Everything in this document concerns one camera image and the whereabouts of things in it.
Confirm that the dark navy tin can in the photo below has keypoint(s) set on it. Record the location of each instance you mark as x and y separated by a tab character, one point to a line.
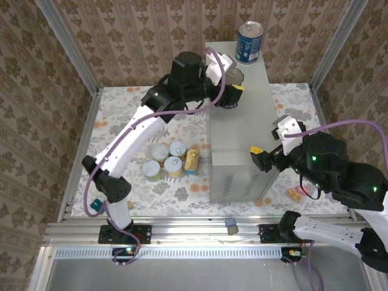
238	77

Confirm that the tall blue label tin can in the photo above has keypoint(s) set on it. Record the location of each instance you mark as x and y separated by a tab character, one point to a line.
248	45

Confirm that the gold rectangular luncheon meat tin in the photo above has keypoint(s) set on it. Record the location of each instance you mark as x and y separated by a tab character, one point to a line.
191	160

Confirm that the yellow label tin can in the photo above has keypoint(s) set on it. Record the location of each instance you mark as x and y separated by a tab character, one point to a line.
173	165
178	148

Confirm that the orange label can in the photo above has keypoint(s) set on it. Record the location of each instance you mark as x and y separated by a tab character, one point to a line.
159	151

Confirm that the green label tin can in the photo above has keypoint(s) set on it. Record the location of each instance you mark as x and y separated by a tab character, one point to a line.
151	169

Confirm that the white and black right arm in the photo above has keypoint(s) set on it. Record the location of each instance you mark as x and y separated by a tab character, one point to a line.
327	233

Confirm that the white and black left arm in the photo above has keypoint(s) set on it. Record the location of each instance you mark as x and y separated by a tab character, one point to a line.
133	136

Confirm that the grey metal cabinet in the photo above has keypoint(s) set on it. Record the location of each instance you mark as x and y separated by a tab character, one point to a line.
242	127

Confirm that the small pink toy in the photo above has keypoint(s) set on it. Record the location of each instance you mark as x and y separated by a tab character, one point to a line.
303	190

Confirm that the yellow toy cheese wedge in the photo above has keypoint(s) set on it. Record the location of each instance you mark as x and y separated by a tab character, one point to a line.
294	194

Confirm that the small blue-grey block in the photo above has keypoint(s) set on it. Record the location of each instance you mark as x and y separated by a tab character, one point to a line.
231	221

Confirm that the small khaki block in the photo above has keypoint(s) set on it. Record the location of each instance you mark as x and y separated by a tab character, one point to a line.
232	230

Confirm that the black controller box, yellow plug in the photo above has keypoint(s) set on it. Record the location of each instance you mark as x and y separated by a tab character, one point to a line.
288	257

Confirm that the grey metal base panel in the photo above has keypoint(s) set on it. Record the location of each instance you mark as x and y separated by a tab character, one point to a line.
197	276

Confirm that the small teal toy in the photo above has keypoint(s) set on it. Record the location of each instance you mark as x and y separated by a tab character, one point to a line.
95	204

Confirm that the black controller box, green light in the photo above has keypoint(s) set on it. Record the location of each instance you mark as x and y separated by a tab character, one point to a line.
121	251

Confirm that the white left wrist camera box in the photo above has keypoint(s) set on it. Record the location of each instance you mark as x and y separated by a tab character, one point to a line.
215	68

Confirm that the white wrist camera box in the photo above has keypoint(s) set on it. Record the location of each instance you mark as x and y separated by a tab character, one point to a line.
289	127
215	68

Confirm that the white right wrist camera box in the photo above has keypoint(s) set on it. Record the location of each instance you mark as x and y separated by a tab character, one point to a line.
289	127

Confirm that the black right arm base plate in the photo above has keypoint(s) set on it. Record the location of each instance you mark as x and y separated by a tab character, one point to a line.
268	235

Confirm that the long aluminium base rail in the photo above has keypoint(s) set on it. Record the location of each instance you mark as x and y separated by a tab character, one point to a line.
188	232

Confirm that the aluminium frame post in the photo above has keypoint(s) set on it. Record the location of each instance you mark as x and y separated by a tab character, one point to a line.
336	45
71	51

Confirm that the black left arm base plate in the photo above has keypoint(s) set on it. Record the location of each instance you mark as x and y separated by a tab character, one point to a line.
145	233

